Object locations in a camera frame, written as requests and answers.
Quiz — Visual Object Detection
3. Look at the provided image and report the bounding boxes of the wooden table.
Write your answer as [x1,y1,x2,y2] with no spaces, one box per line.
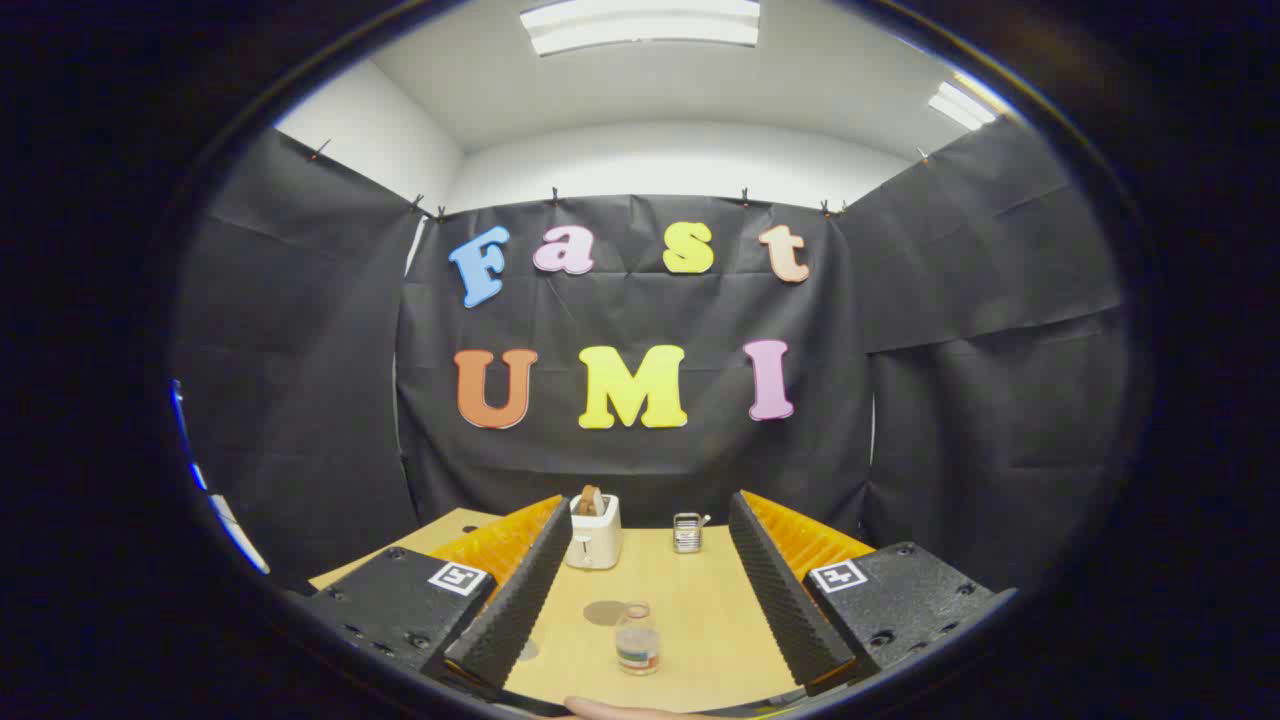
[308,507,801,713]

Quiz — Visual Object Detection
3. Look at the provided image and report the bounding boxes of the black backdrop cloth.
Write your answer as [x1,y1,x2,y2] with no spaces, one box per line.
[170,118,1131,601]

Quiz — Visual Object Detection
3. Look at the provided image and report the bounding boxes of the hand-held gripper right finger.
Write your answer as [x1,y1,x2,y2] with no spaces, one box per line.
[727,489,1019,698]

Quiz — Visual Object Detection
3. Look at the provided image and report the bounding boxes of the clear plastic juice bottle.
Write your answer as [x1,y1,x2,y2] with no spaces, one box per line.
[614,602,661,677]

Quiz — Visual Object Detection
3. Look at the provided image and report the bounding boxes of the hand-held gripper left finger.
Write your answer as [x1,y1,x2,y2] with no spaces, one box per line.
[300,493,574,701]

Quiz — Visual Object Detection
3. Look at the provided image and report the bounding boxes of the white toaster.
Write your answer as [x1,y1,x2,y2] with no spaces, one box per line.
[565,494,623,571]

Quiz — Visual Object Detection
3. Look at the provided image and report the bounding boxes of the small ceiling light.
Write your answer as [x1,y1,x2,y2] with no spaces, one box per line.
[928,80,998,131]

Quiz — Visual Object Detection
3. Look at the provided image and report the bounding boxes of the long ceiling light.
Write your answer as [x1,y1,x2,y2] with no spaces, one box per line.
[520,0,761,56]

